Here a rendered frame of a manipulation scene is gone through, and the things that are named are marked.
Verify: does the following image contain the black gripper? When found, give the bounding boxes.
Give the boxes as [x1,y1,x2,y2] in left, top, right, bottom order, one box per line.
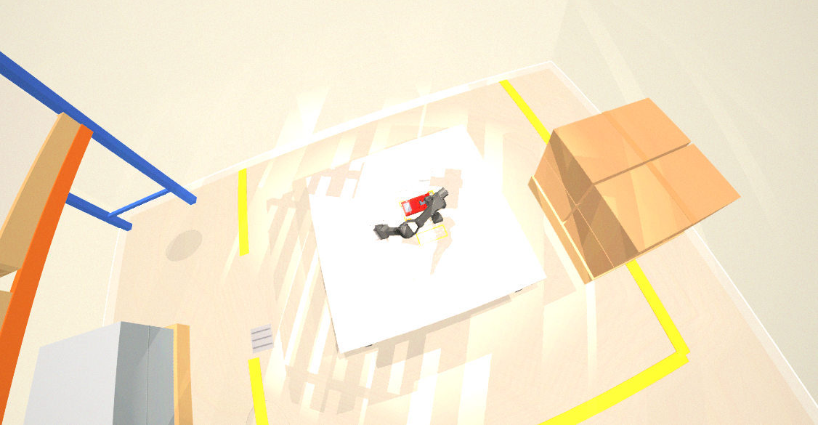
[424,195,444,224]

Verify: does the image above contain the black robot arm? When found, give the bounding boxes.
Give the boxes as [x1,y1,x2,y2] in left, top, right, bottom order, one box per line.
[373,188,449,240]

